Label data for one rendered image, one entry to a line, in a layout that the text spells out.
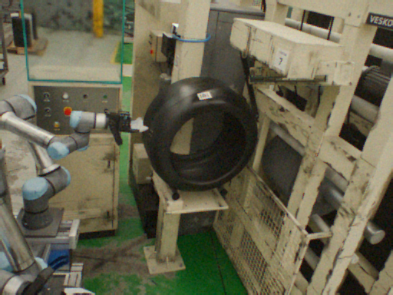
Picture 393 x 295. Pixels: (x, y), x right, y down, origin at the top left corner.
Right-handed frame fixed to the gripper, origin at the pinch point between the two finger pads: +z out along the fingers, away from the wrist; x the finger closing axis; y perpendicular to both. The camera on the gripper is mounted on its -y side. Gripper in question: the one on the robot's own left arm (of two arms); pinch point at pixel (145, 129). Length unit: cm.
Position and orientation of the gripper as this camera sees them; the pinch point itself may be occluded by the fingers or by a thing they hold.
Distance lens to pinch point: 172.8
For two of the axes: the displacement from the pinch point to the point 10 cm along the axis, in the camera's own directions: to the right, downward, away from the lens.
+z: 9.2, 0.7, 3.8
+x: -3.1, -4.6, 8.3
